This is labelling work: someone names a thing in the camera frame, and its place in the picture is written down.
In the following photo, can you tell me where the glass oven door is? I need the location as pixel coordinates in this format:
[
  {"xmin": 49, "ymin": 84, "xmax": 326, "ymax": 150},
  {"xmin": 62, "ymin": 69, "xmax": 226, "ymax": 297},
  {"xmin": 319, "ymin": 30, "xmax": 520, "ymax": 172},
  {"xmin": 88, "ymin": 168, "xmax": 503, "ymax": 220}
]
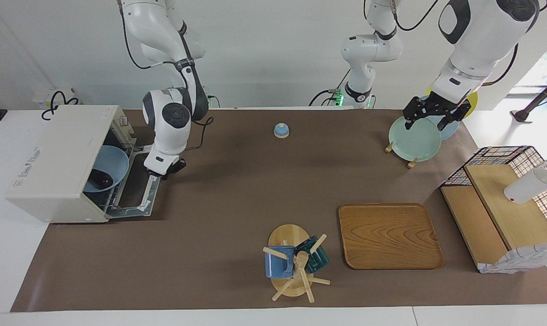
[{"xmin": 105, "ymin": 146, "xmax": 163, "ymax": 219}]

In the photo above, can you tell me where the light blue ribbed plate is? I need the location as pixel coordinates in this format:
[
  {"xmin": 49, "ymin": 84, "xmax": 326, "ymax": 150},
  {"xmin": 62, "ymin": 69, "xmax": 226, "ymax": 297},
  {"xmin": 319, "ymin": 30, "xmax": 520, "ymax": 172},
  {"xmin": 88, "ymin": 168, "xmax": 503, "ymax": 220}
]
[{"xmin": 83, "ymin": 145, "xmax": 130, "ymax": 193}]

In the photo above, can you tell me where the beige toaster oven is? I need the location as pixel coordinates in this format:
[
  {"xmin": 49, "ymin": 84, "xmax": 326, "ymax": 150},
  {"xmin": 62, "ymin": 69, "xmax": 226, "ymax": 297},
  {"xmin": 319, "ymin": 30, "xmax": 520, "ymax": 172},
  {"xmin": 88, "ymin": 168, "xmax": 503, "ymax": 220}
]
[{"xmin": 7, "ymin": 105, "xmax": 136, "ymax": 223}]

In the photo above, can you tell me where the light blue smooth plate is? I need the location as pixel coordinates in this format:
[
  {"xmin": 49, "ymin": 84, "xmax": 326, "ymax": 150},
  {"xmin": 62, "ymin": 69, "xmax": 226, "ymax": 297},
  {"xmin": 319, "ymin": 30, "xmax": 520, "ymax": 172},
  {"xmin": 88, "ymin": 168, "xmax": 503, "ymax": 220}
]
[{"xmin": 420, "ymin": 95, "xmax": 460, "ymax": 141}]

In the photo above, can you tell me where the pale green plate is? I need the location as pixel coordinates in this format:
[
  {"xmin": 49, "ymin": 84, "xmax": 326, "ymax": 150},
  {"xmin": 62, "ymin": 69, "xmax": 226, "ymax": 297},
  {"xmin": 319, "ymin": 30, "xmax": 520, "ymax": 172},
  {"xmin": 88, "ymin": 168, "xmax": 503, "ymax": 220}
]
[{"xmin": 388, "ymin": 115, "xmax": 442, "ymax": 162}]

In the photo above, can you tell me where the yellow plate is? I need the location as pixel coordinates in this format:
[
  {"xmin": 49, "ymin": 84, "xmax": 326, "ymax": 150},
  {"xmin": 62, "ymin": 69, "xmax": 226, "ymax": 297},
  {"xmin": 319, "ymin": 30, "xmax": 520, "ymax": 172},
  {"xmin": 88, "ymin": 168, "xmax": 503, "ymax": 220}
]
[{"xmin": 426, "ymin": 86, "xmax": 478, "ymax": 120}]

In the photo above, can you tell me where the wooden plate rack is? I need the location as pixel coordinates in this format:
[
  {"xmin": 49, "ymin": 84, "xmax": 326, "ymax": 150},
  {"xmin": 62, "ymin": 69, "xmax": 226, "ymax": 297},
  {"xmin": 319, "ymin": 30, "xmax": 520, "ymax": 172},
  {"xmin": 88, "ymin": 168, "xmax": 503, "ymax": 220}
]
[{"xmin": 385, "ymin": 140, "xmax": 419, "ymax": 169}]

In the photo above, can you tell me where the brown table mat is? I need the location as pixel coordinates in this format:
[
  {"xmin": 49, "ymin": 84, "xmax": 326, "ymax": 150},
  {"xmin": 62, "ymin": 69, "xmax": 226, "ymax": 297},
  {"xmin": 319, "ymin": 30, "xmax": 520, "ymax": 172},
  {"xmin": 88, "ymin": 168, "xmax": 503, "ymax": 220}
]
[{"xmin": 10, "ymin": 109, "xmax": 547, "ymax": 313}]

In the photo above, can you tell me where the black stand pole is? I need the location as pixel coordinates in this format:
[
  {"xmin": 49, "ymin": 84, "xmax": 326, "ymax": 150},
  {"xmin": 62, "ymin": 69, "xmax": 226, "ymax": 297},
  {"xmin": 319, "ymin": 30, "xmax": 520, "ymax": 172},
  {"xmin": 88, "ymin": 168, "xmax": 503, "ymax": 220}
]
[{"xmin": 511, "ymin": 72, "xmax": 547, "ymax": 124}]

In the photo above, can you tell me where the white bottle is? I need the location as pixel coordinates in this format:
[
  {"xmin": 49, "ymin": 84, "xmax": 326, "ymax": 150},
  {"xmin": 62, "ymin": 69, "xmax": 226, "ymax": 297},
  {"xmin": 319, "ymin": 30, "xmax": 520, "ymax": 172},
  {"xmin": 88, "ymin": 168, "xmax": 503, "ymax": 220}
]
[{"xmin": 504, "ymin": 154, "xmax": 547, "ymax": 204}]

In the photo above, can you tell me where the wooden serving tray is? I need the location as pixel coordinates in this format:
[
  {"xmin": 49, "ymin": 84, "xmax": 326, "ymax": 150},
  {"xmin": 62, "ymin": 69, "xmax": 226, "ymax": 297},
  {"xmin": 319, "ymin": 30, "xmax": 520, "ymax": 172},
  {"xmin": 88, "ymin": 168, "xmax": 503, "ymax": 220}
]
[{"xmin": 338, "ymin": 203, "xmax": 445, "ymax": 270}]

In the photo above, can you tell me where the wooden mug tree stand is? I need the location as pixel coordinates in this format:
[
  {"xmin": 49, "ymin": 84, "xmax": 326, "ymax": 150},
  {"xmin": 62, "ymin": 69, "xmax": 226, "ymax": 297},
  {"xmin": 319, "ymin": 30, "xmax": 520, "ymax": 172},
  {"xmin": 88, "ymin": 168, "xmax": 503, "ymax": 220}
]
[{"xmin": 262, "ymin": 224, "xmax": 331, "ymax": 303}]

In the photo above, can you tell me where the blue mug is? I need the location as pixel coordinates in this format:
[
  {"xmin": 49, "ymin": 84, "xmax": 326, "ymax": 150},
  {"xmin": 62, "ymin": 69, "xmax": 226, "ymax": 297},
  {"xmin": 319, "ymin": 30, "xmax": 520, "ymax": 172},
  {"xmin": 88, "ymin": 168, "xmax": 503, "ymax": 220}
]
[{"xmin": 264, "ymin": 245, "xmax": 295, "ymax": 278}]

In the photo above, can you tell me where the white marbled cloth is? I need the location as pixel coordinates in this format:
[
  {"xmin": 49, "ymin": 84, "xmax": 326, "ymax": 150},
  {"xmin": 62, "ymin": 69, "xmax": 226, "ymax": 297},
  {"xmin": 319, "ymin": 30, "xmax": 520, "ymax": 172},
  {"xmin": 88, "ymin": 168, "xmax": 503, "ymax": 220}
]
[{"xmin": 478, "ymin": 244, "xmax": 547, "ymax": 274}]

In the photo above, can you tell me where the dark green mug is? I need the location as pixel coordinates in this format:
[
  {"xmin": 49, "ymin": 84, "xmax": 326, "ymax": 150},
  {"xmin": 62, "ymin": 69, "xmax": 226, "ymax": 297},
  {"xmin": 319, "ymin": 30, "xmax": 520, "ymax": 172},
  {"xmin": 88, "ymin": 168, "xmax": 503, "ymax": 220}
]
[{"xmin": 294, "ymin": 235, "xmax": 330, "ymax": 274}]

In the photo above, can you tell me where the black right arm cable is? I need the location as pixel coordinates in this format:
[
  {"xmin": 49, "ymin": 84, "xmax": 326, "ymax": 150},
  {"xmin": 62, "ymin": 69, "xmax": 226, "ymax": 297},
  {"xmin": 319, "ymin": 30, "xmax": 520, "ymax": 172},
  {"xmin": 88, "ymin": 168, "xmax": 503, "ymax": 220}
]
[{"xmin": 119, "ymin": 9, "xmax": 214, "ymax": 152}]

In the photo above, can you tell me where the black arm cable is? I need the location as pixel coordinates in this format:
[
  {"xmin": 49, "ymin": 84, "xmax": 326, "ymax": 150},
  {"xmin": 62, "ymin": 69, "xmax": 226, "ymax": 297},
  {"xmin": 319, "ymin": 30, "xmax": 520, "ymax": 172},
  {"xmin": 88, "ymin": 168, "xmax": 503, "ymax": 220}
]
[
  {"xmin": 119, "ymin": 9, "xmax": 214, "ymax": 152},
  {"xmin": 363, "ymin": 0, "xmax": 437, "ymax": 30}
]

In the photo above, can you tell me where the oven wire rack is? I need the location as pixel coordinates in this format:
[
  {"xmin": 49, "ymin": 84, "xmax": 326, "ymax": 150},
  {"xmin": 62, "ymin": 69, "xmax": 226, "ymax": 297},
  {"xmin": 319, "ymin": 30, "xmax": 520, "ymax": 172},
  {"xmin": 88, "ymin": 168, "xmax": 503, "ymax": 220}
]
[{"xmin": 102, "ymin": 144, "xmax": 136, "ymax": 211}]

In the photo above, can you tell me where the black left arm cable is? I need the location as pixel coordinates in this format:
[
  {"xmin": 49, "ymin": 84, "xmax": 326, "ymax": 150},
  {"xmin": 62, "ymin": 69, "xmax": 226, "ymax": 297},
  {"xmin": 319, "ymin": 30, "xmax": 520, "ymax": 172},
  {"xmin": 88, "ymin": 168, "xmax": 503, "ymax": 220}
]
[{"xmin": 363, "ymin": 0, "xmax": 437, "ymax": 30}]

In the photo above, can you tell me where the wooden shelf with wire mesh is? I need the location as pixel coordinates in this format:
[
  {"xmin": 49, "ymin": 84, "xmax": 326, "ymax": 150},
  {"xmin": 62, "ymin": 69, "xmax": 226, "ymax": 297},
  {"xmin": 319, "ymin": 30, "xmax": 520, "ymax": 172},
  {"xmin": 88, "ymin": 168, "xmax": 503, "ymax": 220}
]
[{"xmin": 440, "ymin": 146, "xmax": 547, "ymax": 274}]

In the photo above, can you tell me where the white power strip with cable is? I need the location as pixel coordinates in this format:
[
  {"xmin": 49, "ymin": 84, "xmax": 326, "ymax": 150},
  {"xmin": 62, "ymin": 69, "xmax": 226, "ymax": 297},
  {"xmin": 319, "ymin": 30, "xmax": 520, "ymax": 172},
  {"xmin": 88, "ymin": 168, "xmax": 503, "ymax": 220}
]
[{"xmin": 33, "ymin": 88, "xmax": 81, "ymax": 120}]

